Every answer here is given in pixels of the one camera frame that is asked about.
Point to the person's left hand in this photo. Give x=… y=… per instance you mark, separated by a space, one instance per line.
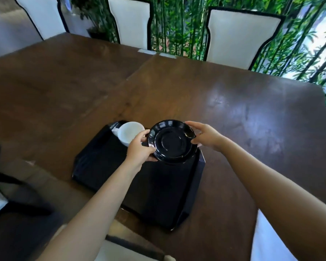
x=137 y=153

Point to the person's right hand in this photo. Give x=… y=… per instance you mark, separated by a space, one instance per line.
x=209 y=137

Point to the person's right thumb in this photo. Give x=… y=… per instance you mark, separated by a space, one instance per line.
x=197 y=144

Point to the person's left thumb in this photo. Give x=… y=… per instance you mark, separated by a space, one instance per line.
x=151 y=157

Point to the black saucer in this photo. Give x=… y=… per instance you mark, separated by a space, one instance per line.
x=171 y=141

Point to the person's left forearm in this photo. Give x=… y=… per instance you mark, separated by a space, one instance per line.
x=97 y=212

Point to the person's right forearm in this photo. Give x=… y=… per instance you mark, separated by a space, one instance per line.
x=277 y=198

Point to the white cup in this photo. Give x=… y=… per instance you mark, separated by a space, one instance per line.
x=128 y=133

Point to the black serving tray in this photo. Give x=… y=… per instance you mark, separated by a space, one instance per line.
x=157 y=192

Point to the white black-framed chair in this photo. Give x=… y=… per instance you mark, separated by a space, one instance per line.
x=43 y=16
x=239 y=38
x=131 y=21
x=119 y=251
x=0 y=198

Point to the green bamboo plants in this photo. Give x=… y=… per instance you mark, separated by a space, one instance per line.
x=179 y=27

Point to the white chair seat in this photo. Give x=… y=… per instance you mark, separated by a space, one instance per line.
x=266 y=241

